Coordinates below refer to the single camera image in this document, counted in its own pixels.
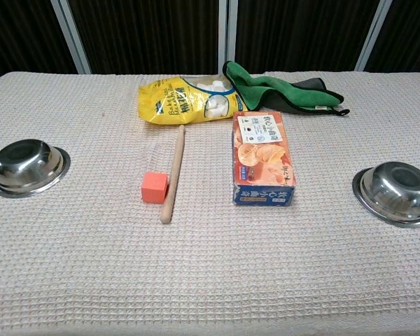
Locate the grey metal frame post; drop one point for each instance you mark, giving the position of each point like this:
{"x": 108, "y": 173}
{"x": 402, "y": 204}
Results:
{"x": 372, "y": 35}
{"x": 71, "y": 35}
{"x": 228, "y": 31}

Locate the orange cookie box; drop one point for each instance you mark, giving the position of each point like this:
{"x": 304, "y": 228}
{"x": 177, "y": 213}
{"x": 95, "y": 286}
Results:
{"x": 262, "y": 157}

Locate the yellow bag of white candy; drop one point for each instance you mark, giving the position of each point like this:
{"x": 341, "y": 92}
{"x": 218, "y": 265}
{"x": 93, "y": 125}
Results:
{"x": 176, "y": 103}

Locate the green and grey cloth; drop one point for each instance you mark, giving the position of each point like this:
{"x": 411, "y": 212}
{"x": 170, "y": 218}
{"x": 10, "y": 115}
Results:
{"x": 266, "y": 89}

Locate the beige waffle tablecloth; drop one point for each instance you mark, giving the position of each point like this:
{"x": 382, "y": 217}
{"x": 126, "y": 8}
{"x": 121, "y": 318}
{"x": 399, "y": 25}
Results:
{"x": 210, "y": 266}

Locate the wooden stick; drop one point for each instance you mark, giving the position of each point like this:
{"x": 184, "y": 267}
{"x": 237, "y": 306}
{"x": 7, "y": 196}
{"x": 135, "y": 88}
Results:
{"x": 174, "y": 173}

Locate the stainless steel bowl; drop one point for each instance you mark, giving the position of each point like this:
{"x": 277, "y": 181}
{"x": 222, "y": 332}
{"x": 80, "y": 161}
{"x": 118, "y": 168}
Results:
{"x": 28, "y": 164}
{"x": 395, "y": 190}

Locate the orange cube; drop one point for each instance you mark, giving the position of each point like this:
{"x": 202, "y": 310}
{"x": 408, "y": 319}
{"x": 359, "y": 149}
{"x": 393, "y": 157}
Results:
{"x": 154, "y": 187}

